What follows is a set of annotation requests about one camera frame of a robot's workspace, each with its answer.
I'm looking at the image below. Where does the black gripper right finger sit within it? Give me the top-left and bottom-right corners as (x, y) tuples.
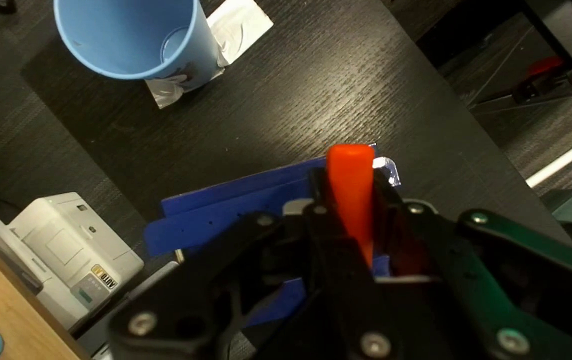
(374, 171), (572, 360)

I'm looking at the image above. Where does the large blue plastic cup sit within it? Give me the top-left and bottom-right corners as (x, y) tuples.
(54, 0), (203, 80)

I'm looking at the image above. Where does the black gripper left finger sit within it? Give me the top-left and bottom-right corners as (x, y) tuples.
(108, 202), (339, 360)

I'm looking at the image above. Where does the orange handled pin object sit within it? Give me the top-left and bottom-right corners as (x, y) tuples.
(326, 145), (374, 263)

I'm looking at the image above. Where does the white printer device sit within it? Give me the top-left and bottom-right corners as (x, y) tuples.
(0, 192), (144, 332)

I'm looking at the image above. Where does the wooden side table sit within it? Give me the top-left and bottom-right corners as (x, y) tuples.
(0, 263), (89, 360)

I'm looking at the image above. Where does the blue slotted platform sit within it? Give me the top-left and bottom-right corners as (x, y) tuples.
(144, 147), (399, 332)

